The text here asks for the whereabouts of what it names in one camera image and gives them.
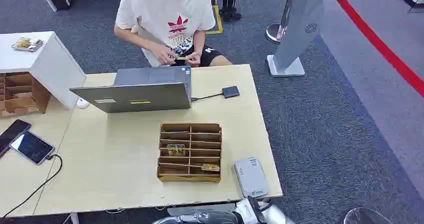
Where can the grey standing kiosk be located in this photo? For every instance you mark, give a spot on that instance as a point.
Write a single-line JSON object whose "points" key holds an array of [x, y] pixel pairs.
{"points": [[298, 23]]}

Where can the wooden card box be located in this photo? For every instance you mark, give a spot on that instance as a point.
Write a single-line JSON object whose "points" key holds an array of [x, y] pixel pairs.
{"points": [[189, 177]]}

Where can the phone with lit screen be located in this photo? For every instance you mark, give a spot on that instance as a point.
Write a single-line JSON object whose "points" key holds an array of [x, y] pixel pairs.
{"points": [[32, 147]]}

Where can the white cabinet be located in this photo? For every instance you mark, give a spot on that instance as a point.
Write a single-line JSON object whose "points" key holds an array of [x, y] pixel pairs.
{"points": [[49, 66]]}

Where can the person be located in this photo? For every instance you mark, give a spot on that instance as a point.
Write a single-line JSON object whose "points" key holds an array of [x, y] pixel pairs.
{"points": [[165, 13]]}

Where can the white desk leg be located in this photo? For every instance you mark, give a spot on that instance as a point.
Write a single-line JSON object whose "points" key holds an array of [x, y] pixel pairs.
{"points": [[75, 218]]}

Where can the yellow-edged floor mat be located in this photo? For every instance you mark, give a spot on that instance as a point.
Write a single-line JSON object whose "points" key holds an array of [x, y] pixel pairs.
{"points": [[217, 20]]}

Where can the white computer mouse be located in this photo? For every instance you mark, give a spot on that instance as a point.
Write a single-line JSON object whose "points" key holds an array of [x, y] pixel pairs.
{"points": [[82, 103]]}

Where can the black adapter box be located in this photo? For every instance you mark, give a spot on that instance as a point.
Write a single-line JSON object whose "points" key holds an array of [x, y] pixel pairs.
{"points": [[231, 92]]}

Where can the black phone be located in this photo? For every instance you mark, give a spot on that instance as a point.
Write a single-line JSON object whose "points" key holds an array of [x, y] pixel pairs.
{"points": [[11, 134]]}

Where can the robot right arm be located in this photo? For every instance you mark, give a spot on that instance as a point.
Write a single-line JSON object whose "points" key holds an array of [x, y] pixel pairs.
{"points": [[276, 216]]}

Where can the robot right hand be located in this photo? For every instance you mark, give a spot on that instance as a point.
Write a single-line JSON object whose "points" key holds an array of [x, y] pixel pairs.
{"points": [[205, 217]]}

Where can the grey desk rail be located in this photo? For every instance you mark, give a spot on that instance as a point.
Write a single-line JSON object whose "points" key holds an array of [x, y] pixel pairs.
{"points": [[198, 209]]}

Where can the person's right hand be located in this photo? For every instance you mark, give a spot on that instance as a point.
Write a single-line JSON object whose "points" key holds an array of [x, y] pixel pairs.
{"points": [[164, 55]]}

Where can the small card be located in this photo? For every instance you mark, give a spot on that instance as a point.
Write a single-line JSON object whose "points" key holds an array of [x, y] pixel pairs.
{"points": [[181, 58]]}

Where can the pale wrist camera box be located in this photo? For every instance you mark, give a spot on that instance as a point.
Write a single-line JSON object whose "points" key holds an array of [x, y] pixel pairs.
{"points": [[246, 212]]}

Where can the dark round glossy base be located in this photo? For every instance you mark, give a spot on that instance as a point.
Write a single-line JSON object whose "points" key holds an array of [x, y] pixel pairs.
{"points": [[366, 217]]}

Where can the chrome stanchion base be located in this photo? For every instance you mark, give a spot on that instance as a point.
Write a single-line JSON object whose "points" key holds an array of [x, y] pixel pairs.
{"points": [[273, 33]]}

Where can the stack of cards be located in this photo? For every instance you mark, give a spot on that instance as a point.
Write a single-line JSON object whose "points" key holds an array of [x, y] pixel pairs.
{"points": [[28, 44]]}

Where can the grey flat device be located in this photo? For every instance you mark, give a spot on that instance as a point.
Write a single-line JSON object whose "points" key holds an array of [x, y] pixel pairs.
{"points": [[251, 177]]}

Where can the wooden slotted box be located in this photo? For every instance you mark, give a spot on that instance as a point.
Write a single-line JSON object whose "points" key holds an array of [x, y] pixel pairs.
{"points": [[20, 103]]}

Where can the blue and yellow card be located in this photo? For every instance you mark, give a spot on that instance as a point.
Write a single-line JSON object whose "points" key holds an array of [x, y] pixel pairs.
{"points": [[176, 150]]}

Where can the red barrier belt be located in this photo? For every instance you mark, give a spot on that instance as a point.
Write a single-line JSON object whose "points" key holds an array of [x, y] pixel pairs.
{"points": [[381, 46]]}

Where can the grey laptop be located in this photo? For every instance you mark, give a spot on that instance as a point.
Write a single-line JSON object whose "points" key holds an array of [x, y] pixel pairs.
{"points": [[145, 94]]}

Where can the person's left hand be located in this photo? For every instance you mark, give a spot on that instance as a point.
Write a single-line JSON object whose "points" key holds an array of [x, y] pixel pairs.
{"points": [[193, 59]]}

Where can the black legs and feet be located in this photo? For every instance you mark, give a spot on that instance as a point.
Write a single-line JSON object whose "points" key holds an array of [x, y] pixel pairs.
{"points": [[229, 3]]}

